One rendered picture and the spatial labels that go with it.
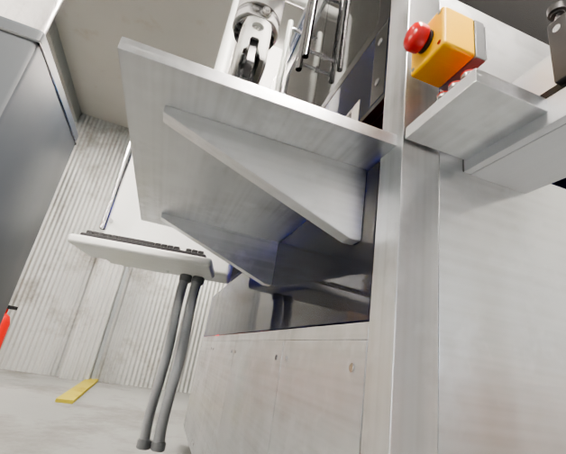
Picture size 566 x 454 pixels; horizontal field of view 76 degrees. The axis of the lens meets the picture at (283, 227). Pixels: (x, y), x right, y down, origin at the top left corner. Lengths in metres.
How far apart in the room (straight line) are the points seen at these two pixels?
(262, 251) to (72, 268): 4.17
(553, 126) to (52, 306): 4.92
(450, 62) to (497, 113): 0.11
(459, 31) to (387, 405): 0.50
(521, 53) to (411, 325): 0.60
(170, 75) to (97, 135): 5.15
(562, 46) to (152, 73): 0.50
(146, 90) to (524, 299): 0.62
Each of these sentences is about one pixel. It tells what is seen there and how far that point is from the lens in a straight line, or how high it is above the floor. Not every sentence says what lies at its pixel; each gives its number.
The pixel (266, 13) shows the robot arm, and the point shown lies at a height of 1.09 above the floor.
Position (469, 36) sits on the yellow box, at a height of 0.99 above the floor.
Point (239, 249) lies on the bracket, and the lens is 1.04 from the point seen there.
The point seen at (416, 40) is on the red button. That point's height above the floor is 0.98.
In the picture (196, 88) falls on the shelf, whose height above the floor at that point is 0.86.
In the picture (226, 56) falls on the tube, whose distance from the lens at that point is 1.99.
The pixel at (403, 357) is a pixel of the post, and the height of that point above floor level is 0.56.
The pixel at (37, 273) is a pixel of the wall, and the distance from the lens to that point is 5.15.
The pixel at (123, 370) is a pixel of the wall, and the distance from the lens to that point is 4.95.
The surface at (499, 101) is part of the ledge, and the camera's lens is 0.52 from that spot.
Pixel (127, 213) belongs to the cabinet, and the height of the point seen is 0.97.
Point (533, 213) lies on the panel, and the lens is 0.70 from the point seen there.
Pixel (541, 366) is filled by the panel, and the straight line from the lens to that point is 0.63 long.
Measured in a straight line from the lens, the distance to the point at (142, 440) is 1.52.
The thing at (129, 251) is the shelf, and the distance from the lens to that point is 1.23.
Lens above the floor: 0.53
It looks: 20 degrees up
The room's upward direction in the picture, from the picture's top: 9 degrees clockwise
